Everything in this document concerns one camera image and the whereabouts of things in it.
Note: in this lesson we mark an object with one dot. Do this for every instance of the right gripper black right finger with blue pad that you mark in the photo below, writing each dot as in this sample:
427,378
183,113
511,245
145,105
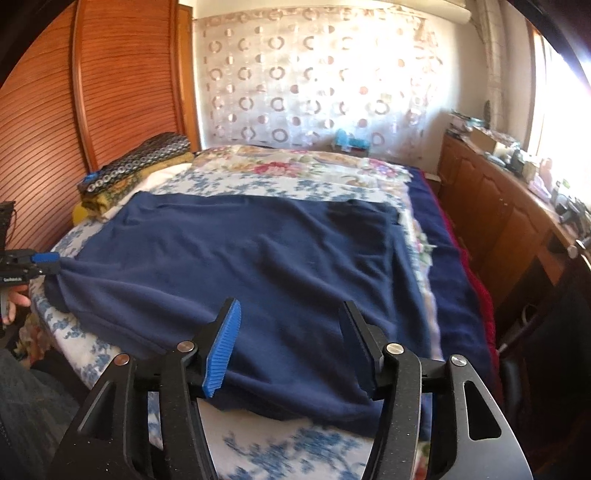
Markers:
470,436

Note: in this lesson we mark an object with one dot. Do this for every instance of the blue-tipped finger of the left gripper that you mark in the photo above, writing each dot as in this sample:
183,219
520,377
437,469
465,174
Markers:
46,263

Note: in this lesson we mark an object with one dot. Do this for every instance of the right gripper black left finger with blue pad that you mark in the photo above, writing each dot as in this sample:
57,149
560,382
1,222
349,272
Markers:
141,419

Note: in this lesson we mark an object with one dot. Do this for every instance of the navy blue fleece garment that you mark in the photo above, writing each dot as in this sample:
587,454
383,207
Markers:
164,265

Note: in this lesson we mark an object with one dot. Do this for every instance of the person's left hand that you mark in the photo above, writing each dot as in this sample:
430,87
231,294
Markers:
11,299

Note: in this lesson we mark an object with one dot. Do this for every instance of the yellow patterned folded cloth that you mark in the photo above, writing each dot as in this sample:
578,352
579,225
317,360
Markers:
104,205

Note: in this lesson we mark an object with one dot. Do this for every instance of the colourful floral navy-edged blanket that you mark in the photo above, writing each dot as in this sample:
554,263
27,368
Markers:
458,305

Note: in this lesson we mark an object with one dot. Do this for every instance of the blue floral white bedsheet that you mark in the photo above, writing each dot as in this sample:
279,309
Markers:
242,445

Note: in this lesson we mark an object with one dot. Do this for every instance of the black circle-patterned folded cloth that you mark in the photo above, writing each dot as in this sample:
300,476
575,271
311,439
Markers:
152,151

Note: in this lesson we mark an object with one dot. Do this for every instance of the long wooden sideboard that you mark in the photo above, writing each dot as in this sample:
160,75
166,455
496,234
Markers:
508,232

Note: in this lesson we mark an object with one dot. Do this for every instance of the wooden louvred wardrobe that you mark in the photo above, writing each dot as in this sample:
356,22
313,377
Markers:
82,83

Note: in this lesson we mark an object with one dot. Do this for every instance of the turquoise item by curtain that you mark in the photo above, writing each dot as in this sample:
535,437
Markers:
345,142

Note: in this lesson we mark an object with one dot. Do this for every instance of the cardboard box on sideboard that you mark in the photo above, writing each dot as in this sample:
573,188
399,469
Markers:
488,141

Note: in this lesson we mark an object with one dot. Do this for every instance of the sheer circle-patterned curtain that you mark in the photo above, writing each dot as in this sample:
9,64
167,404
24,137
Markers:
291,77

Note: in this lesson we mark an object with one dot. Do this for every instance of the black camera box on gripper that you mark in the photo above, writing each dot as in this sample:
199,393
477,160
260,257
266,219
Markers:
6,213

